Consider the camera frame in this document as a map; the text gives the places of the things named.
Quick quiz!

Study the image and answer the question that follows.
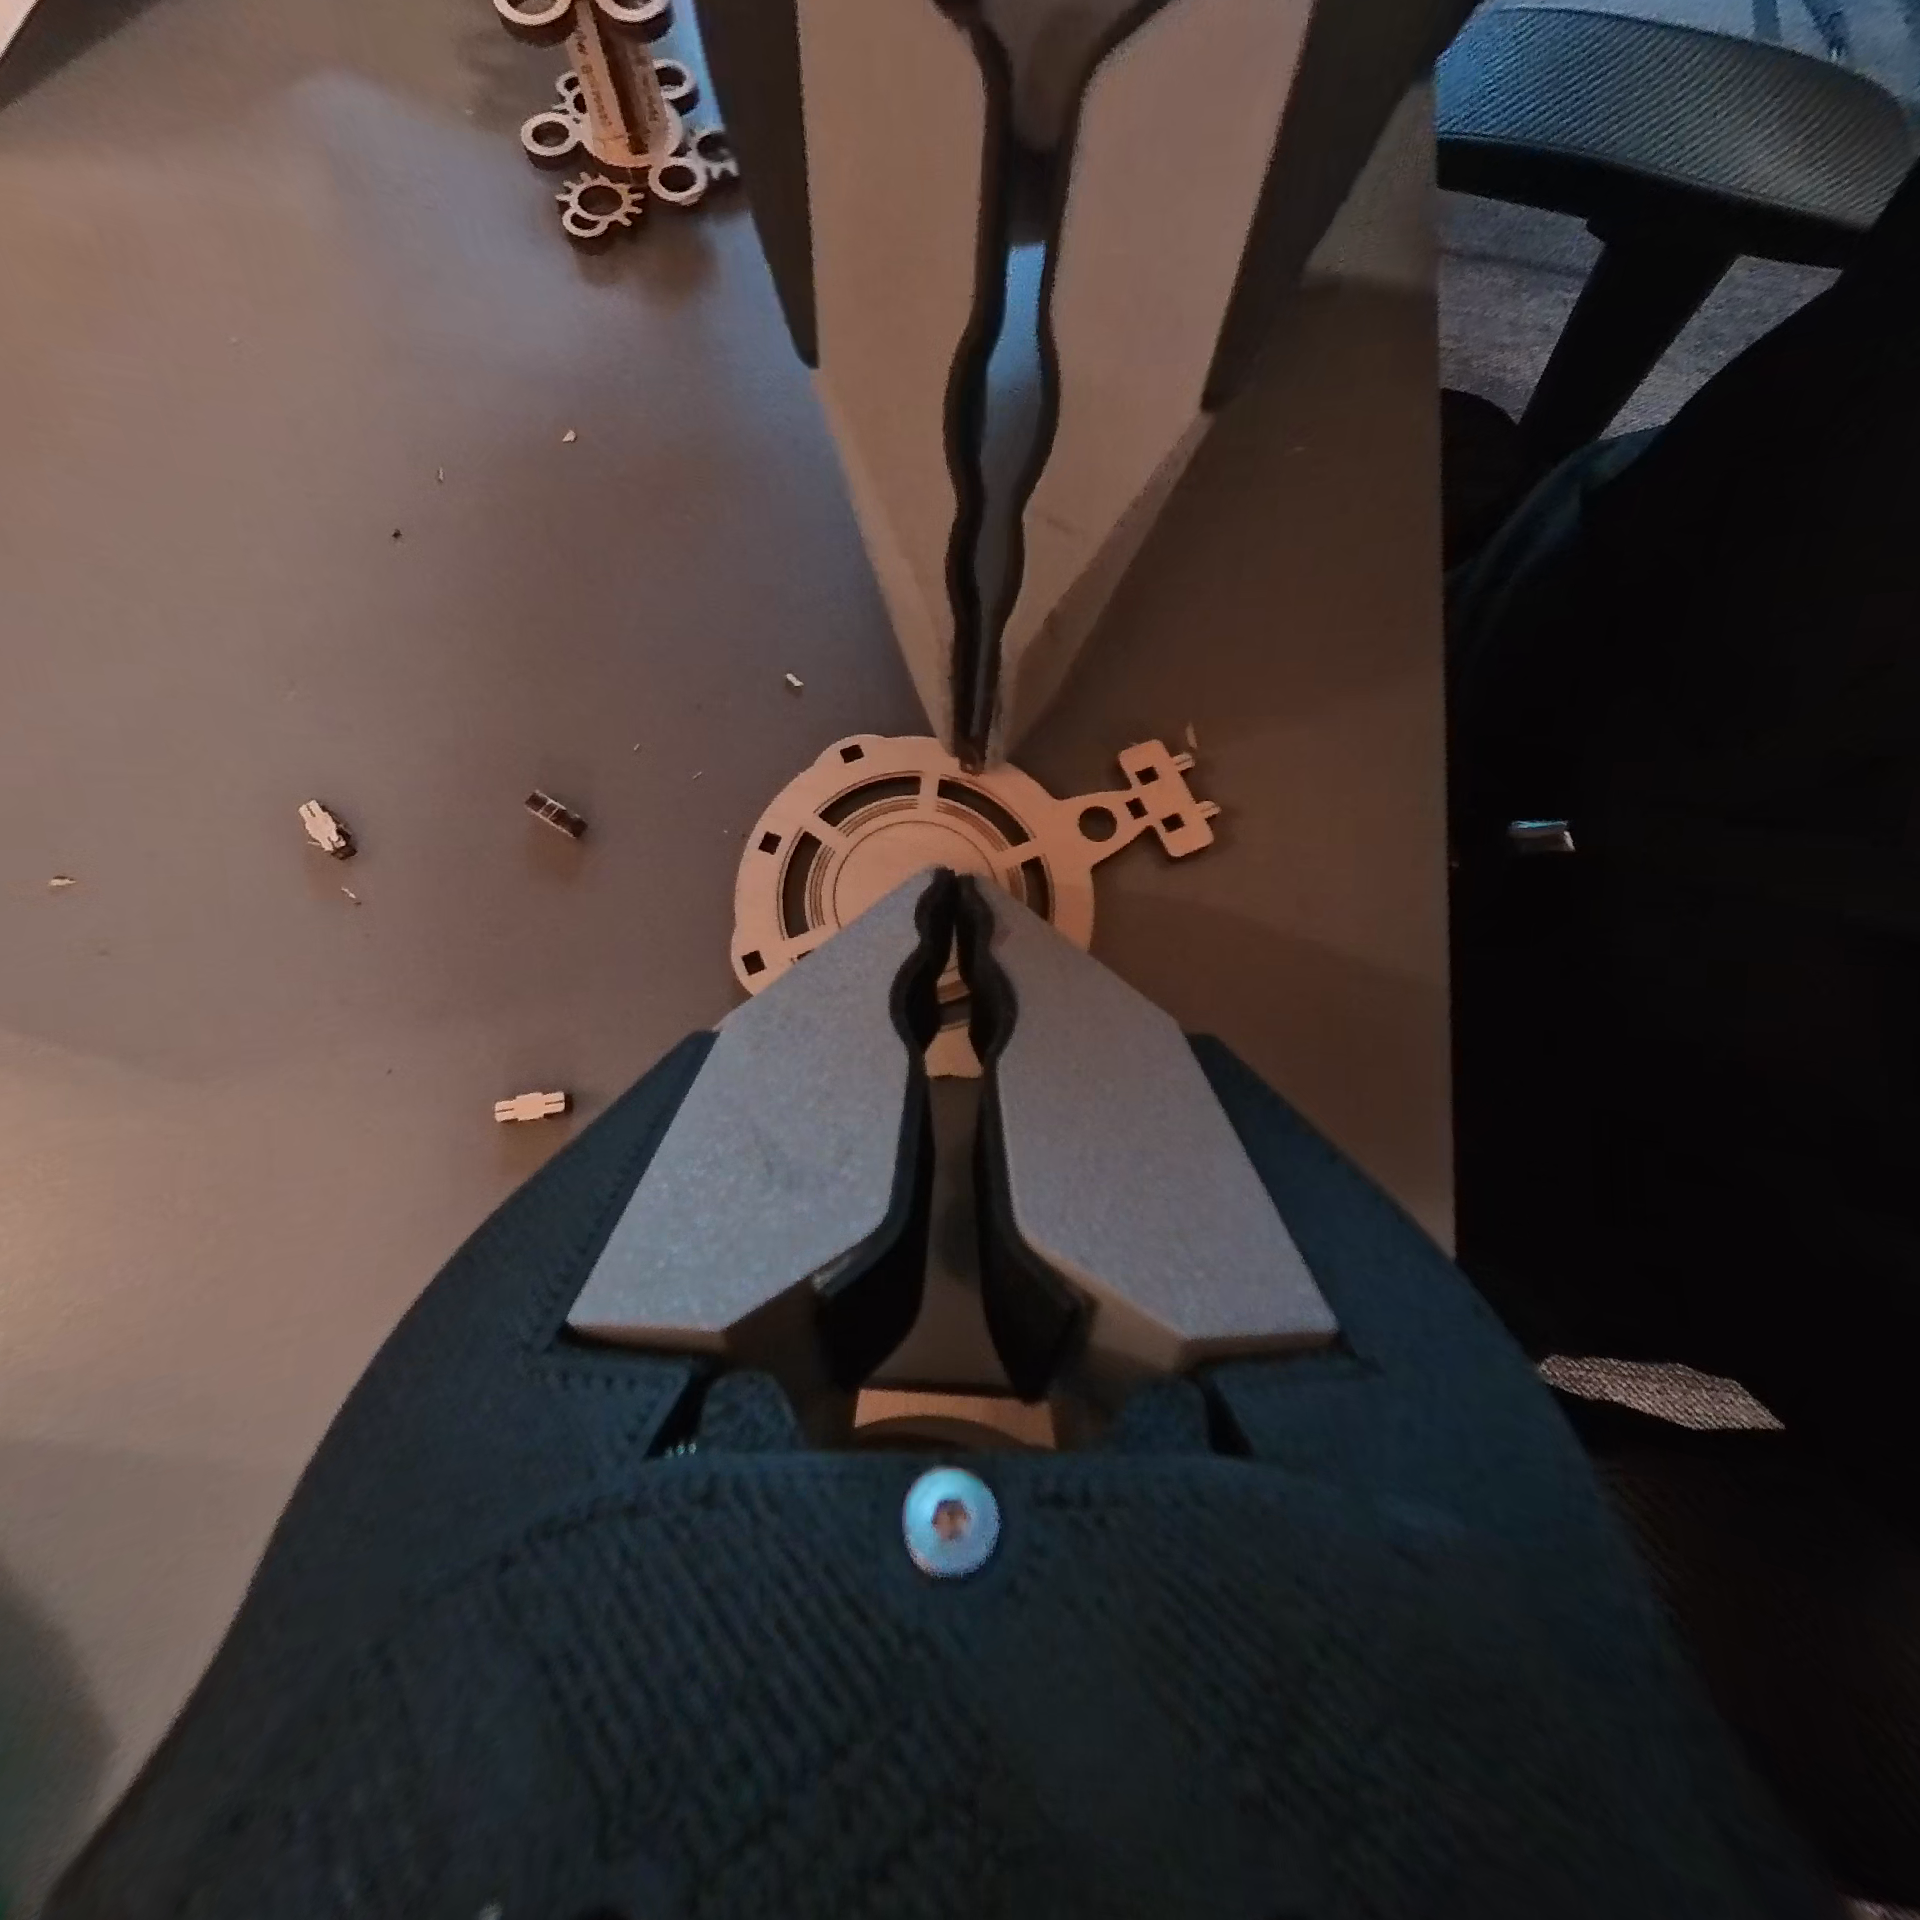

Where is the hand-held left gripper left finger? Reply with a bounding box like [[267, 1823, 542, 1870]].
[[563, 866, 962, 1403]]

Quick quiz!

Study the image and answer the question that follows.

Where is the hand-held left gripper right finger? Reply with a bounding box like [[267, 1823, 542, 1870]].
[[954, 871, 1342, 1403]]

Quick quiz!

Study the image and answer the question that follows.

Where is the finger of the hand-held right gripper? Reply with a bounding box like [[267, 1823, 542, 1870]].
[[967, 0, 1483, 758], [699, 0, 1011, 751]]

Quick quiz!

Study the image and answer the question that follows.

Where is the round wooden model part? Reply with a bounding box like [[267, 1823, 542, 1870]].
[[724, 732, 1225, 1085]]

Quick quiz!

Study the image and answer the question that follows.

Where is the wooden gear model assembly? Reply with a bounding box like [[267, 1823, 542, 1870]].
[[497, 0, 740, 252]]

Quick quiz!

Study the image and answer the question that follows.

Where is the grey office chair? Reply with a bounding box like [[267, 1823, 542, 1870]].
[[1430, 0, 1920, 441]]

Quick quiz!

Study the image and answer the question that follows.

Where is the dark bag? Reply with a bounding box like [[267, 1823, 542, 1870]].
[[1442, 225, 1920, 1359]]

